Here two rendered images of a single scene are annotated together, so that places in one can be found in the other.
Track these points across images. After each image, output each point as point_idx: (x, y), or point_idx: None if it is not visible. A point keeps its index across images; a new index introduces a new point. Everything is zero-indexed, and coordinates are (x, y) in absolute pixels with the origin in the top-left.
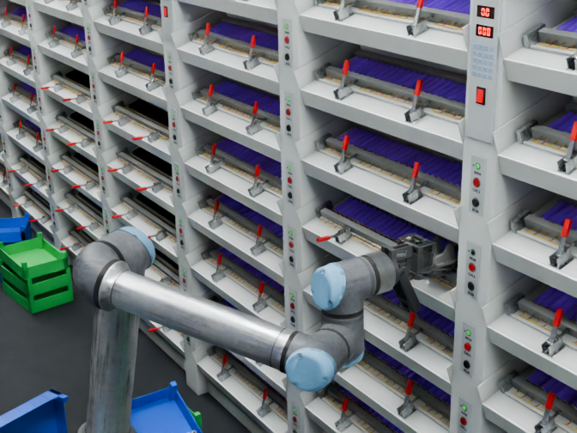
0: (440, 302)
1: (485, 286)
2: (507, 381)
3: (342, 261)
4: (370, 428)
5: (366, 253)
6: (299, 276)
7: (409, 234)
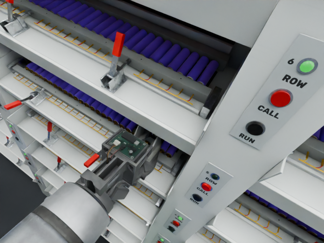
0: (149, 186)
1: (220, 205)
2: None
3: None
4: None
5: (62, 118)
6: (9, 118)
7: (115, 133)
